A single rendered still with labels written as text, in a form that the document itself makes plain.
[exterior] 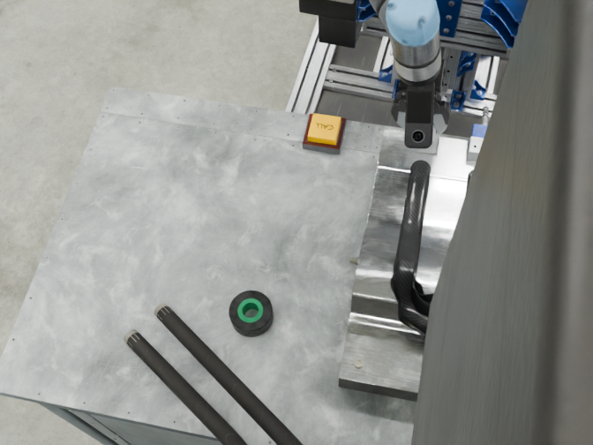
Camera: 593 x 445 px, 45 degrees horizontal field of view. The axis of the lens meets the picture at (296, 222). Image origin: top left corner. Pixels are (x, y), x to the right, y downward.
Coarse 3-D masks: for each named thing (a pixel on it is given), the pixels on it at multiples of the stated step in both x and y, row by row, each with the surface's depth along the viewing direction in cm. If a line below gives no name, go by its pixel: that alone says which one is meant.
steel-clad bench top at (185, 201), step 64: (128, 128) 156; (192, 128) 156; (256, 128) 155; (384, 128) 153; (128, 192) 149; (192, 192) 148; (256, 192) 147; (320, 192) 147; (64, 256) 143; (128, 256) 142; (192, 256) 142; (256, 256) 141; (320, 256) 140; (64, 320) 137; (128, 320) 136; (192, 320) 136; (320, 320) 134; (0, 384) 132; (64, 384) 131; (128, 384) 131; (192, 384) 130; (256, 384) 129; (320, 384) 129
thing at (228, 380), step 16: (160, 304) 135; (160, 320) 134; (176, 320) 132; (176, 336) 130; (192, 336) 129; (192, 352) 127; (208, 352) 126; (208, 368) 125; (224, 368) 124; (224, 384) 122; (240, 384) 121; (240, 400) 120; (256, 400) 119; (256, 416) 117; (272, 416) 117; (272, 432) 115; (288, 432) 115
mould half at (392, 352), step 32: (384, 160) 139; (416, 160) 139; (448, 160) 138; (384, 192) 136; (448, 192) 135; (384, 224) 133; (448, 224) 133; (384, 256) 126; (384, 288) 122; (352, 320) 128; (384, 320) 127; (352, 352) 125; (384, 352) 125; (416, 352) 124; (352, 384) 125; (384, 384) 122; (416, 384) 122
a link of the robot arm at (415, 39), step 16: (400, 0) 105; (416, 0) 104; (432, 0) 104; (384, 16) 109; (400, 16) 104; (416, 16) 103; (432, 16) 103; (400, 32) 105; (416, 32) 104; (432, 32) 106; (400, 48) 109; (416, 48) 108; (432, 48) 109; (416, 64) 112
